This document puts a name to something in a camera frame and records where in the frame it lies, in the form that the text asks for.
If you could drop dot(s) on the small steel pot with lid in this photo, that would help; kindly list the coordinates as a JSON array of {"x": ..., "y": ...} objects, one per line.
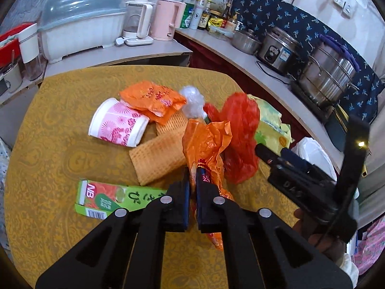
[{"x": 245, "y": 42}]

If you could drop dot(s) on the large steel steamer pot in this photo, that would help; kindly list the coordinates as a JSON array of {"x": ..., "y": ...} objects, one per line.
[{"x": 326, "y": 75}]

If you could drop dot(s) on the yellow patterned tablecloth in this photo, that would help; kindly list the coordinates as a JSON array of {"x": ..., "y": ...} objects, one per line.
[{"x": 60, "y": 144}]

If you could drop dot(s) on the green carton box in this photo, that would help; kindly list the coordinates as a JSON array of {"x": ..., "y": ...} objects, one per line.
[{"x": 105, "y": 197}]

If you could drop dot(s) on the person's right hand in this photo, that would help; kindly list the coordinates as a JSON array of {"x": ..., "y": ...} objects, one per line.
[{"x": 326, "y": 246}]

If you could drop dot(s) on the steel rice cooker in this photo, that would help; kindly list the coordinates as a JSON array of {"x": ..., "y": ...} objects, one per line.
[{"x": 279, "y": 51}]

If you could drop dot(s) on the purple cloth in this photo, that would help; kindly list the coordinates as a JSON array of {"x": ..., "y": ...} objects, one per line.
[{"x": 346, "y": 51}]

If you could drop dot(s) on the orange plastic bag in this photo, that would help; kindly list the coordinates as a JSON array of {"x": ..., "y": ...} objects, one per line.
[{"x": 204, "y": 141}]

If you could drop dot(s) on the pink flowered paper cup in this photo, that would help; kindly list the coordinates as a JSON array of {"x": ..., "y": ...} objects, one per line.
[{"x": 117, "y": 123}]

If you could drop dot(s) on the yellow label packet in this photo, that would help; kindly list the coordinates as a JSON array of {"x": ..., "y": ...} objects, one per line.
[{"x": 217, "y": 22}]

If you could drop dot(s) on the yellow green wrapper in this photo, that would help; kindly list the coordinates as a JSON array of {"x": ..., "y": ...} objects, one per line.
[{"x": 270, "y": 123}]

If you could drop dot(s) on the white power plug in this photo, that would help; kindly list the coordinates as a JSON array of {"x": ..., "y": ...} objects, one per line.
[{"x": 120, "y": 41}]

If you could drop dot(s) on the white wall socket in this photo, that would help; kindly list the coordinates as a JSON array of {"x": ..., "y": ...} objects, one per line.
[{"x": 344, "y": 6}]

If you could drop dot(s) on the trash bin with white bag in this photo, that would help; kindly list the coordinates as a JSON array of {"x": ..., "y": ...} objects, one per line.
[{"x": 314, "y": 153}]

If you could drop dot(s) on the pink electric kettle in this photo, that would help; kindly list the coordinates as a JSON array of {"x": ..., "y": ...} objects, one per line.
[{"x": 165, "y": 18}]

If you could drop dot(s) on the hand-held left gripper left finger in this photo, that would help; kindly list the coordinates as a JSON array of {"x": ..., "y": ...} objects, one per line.
[{"x": 186, "y": 200}]

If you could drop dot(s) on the dark sauce bottle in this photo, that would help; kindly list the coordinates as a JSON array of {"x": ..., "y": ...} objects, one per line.
[{"x": 205, "y": 18}]

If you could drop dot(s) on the white dish rack with lid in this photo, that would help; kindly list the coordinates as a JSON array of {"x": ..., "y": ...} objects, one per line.
[{"x": 81, "y": 24}]

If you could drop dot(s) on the orange foam net sleeve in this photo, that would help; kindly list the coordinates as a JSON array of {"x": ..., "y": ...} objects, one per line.
[{"x": 170, "y": 125}]

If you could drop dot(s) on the green canister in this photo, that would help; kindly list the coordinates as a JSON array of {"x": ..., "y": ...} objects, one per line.
[{"x": 187, "y": 15}]

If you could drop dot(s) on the orange wrapper with red print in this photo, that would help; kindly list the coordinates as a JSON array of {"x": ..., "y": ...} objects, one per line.
[{"x": 150, "y": 96}]

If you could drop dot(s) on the clear plastic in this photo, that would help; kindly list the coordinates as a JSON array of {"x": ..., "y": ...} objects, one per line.
[{"x": 192, "y": 101}]

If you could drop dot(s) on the tan waffle cloth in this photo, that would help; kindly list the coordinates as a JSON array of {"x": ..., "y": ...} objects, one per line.
[{"x": 159, "y": 156}]

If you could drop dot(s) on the red plastic bag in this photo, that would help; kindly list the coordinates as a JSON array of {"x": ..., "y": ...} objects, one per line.
[{"x": 240, "y": 126}]

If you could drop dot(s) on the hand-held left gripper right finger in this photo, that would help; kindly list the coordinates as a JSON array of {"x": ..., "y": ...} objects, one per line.
[{"x": 200, "y": 200}]

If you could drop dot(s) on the white mug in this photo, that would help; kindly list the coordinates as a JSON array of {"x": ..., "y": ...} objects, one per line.
[{"x": 12, "y": 78}]

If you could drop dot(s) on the white canister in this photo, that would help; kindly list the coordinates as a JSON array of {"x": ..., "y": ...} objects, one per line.
[{"x": 30, "y": 51}]

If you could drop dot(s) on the clear plastic food container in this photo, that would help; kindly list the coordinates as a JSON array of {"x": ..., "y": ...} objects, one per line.
[{"x": 221, "y": 31}]

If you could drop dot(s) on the white glass kettle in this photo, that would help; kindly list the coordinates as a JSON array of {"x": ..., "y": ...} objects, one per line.
[{"x": 137, "y": 21}]

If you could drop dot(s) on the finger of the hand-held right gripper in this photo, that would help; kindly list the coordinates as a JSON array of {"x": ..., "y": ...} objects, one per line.
[
  {"x": 269, "y": 155},
  {"x": 296, "y": 158}
]

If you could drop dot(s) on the white wooden counter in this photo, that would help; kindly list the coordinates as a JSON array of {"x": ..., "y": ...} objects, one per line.
[{"x": 216, "y": 43}]

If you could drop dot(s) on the red box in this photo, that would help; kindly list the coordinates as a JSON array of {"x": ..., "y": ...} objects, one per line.
[{"x": 12, "y": 42}]

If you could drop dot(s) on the white label bottle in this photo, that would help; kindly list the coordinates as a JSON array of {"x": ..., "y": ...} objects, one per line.
[{"x": 196, "y": 18}]

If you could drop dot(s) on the navy printed cloth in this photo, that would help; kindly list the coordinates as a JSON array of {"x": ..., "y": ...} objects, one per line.
[{"x": 270, "y": 9}]

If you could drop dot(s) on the white carton box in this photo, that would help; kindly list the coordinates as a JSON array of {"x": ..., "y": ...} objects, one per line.
[{"x": 218, "y": 1}]

